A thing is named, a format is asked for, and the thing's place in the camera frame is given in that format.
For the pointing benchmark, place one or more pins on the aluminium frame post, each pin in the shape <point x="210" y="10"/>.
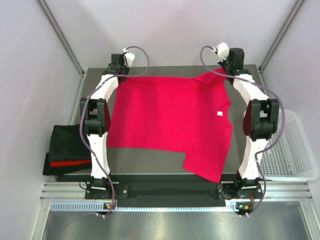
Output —
<point x="298" y="4"/>
<point x="44" y="7"/>

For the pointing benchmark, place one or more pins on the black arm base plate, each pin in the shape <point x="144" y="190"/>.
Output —
<point x="173" y="191"/>

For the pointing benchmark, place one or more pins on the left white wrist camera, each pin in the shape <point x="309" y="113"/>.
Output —
<point x="128" y="57"/>

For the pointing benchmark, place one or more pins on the white perforated plastic basket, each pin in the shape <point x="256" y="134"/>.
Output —
<point x="291" y="159"/>

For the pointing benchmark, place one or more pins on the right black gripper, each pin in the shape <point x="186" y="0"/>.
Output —
<point x="222" y="64"/>

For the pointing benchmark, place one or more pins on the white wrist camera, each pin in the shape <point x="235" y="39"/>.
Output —
<point x="128" y="57"/>
<point x="222" y="51"/>

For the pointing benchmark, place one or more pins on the folded black shirt stack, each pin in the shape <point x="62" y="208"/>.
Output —
<point x="67" y="152"/>

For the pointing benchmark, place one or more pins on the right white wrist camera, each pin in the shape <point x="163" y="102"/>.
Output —
<point x="222" y="51"/>

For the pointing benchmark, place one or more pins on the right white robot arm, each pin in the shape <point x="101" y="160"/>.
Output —
<point x="259" y="124"/>

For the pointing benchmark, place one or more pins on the red t shirt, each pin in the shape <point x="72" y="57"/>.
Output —
<point x="178" y="114"/>

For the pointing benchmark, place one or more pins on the slotted grey cable duct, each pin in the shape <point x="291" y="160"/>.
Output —
<point x="103" y="207"/>

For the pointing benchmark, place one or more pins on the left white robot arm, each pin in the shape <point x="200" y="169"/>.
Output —
<point x="95" y="122"/>

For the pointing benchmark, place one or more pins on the left aluminium frame post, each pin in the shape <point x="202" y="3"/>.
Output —
<point x="44" y="7"/>

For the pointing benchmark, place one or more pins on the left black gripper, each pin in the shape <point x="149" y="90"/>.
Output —
<point x="126" y="68"/>

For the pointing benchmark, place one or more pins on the right aluminium frame post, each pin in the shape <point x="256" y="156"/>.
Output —
<point x="298" y="4"/>

